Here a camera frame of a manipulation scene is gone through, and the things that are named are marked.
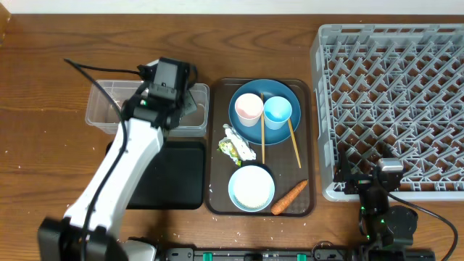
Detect clear plastic waste bin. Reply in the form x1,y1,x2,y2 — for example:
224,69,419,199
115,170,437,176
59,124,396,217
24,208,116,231
86,80,210,138

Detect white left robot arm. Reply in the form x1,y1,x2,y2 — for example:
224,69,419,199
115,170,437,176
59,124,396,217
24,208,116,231
38,57,198,260

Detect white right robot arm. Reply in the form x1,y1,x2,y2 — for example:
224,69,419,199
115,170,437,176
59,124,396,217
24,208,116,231
333,148,418,260

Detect green food wrapper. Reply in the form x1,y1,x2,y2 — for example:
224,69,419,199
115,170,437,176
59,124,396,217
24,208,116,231
218,124,257,167

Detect pink plastic cup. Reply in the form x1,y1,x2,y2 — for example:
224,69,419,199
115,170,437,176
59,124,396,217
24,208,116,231
234,93,264,127

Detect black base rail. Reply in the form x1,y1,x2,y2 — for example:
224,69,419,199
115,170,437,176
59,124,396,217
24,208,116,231
155,246,436,261

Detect pile of white rice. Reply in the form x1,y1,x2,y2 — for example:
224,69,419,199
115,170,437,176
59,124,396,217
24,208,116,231
233,171,270,209

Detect light blue plastic cup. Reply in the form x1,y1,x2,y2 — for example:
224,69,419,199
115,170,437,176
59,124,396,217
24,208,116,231
264,96,293,130

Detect wooden chopstick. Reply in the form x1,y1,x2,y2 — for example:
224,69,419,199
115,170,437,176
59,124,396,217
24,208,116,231
287,118,302,169
260,93,265,164

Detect grey plastic dishwasher rack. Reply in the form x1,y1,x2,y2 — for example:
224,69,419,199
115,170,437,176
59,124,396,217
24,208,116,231
310,24,463,202

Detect dark blue plate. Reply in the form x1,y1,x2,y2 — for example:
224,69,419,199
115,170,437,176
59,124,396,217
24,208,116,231
228,78,302,146

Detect orange carrot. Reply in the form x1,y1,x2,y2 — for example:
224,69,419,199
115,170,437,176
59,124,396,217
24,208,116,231
271,180,308,215

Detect light blue rice bowl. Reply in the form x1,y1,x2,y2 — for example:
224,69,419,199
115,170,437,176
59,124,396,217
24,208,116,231
228,165,276,212

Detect black plastic tray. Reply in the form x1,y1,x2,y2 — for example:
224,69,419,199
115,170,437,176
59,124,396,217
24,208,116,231
126,140,205,210

